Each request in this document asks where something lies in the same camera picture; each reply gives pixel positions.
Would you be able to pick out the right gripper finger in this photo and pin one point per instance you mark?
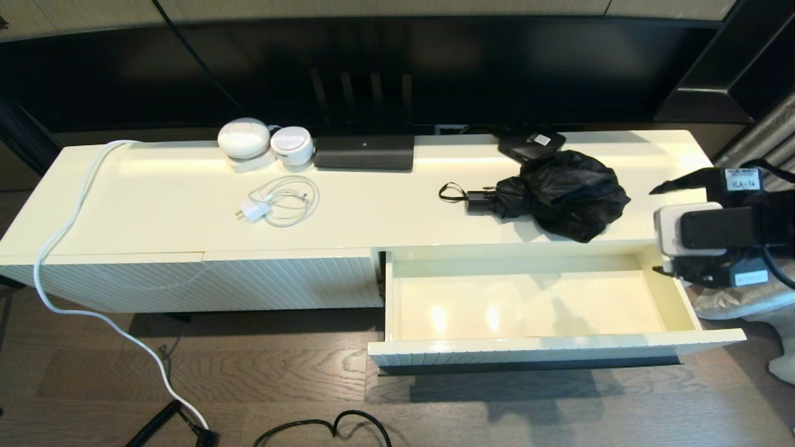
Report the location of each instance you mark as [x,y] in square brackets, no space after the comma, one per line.
[683,273]
[680,181]

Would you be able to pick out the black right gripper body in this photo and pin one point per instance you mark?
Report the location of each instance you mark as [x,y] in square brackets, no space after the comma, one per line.
[770,217]

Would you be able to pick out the black umbrella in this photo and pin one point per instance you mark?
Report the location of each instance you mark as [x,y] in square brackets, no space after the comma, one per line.
[571,192]

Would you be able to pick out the white fluted drawer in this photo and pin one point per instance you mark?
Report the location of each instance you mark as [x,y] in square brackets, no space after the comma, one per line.
[497,304]

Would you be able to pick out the white tv cabinet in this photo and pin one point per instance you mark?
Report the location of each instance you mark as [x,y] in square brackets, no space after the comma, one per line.
[155,198]

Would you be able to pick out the black shelf unit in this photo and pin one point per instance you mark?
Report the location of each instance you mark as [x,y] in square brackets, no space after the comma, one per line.
[764,68]

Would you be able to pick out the small black set-top box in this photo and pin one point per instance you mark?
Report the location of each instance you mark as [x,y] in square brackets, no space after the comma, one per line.
[525,144]

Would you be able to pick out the black television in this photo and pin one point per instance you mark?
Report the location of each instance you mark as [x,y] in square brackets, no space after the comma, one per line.
[497,68]

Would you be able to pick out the black router with antennas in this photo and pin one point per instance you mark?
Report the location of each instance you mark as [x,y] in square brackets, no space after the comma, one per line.
[363,152]

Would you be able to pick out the small white round device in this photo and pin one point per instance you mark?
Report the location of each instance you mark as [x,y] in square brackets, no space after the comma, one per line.
[292,144]

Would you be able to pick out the white charger adapter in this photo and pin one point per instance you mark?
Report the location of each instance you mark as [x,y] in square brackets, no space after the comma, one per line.
[256,210]

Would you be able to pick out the large white round device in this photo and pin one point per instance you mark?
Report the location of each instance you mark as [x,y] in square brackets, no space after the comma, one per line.
[244,138]

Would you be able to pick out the black power plug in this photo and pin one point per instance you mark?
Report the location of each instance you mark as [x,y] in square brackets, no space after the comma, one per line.
[205,438]

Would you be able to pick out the dark grey curtain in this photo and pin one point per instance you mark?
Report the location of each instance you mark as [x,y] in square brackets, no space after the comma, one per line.
[25,136]

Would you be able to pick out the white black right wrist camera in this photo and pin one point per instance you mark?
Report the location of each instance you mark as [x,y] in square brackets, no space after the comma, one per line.
[667,230]

